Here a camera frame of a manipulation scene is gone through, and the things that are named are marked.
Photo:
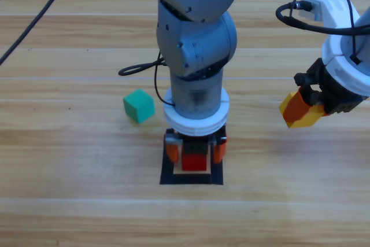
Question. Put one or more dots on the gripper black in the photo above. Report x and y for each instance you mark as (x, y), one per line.
(335, 96)
(196, 146)

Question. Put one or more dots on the red wooden cube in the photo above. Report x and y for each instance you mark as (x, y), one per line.
(194, 163)

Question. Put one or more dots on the yellow wooden cube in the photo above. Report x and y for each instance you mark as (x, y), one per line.
(306, 121)

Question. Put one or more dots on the green wooden cube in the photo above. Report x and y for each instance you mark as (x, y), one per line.
(138, 105)

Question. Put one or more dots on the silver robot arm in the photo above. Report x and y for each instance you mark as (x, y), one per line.
(199, 41)
(364, 33)

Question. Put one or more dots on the black tape square outline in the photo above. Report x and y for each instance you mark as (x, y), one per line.
(190, 180)

